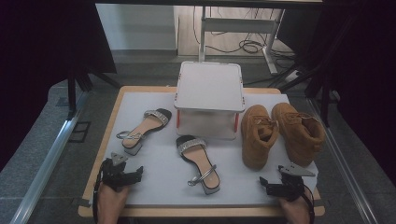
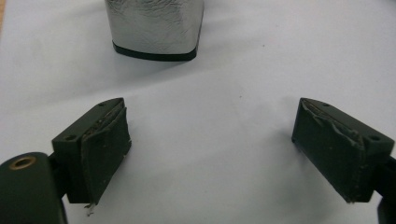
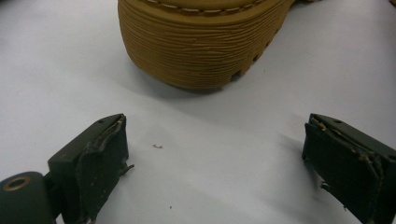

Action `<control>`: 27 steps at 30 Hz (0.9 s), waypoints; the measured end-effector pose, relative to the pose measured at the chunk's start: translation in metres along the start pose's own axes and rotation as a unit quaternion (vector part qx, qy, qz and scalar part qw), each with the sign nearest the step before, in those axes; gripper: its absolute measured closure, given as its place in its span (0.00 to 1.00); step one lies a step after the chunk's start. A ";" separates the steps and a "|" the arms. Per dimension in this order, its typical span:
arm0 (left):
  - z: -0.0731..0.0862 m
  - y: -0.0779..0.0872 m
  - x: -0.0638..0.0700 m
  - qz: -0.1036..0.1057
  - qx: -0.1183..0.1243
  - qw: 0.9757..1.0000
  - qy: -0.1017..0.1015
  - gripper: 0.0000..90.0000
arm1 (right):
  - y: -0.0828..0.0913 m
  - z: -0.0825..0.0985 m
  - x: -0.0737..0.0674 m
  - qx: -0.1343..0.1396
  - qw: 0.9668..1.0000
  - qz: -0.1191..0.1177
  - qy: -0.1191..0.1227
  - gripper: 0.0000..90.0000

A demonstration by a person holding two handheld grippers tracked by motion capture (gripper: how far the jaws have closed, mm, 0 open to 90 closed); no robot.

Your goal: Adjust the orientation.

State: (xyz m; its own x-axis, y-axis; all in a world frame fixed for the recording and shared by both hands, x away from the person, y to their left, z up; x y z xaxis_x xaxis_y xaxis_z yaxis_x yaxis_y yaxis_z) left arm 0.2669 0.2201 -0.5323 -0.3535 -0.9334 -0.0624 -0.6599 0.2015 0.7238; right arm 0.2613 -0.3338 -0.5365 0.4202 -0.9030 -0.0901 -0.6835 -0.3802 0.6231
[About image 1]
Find white power strip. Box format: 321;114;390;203
284;69;304;84

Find white table mat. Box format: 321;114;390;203
88;91;319;209

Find person's left hand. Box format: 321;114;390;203
95;183;130;216

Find tan suede boot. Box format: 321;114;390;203
271;102;327;168
240;104;280;171

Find person's right hand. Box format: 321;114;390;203
278;190;314;224

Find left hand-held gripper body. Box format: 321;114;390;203
99;151;135;192

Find black coiled floor cables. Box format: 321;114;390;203
192;6;297;62

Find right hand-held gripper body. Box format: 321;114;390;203
274;162;317;202

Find white metal desk frame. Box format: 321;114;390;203
198;6;286;76

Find black silver strap sandal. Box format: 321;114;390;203
116;107;173;156
176;134;221;196

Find black metal stand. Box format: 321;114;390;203
65;62;121;120
268;12;359;129

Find black curtain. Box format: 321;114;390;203
276;0;396;188
0;0;118;172

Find white two-tier shoe rack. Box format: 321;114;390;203
173;61;247;140

